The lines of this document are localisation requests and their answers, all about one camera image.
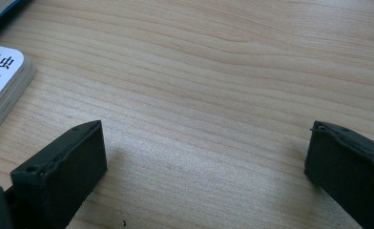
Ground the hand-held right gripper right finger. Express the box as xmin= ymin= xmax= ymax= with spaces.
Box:
xmin=303 ymin=120 xmax=374 ymax=229

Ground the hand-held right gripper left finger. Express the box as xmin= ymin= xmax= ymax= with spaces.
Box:
xmin=10 ymin=119 xmax=108 ymax=229

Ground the white caterpillar board book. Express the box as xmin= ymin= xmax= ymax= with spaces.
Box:
xmin=0 ymin=42 xmax=38 ymax=147

